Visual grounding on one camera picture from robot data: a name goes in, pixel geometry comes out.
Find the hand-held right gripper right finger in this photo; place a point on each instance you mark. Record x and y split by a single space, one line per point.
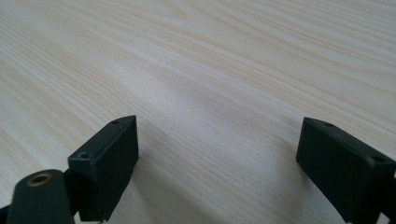
342 168

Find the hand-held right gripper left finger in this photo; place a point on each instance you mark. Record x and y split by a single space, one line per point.
106 168

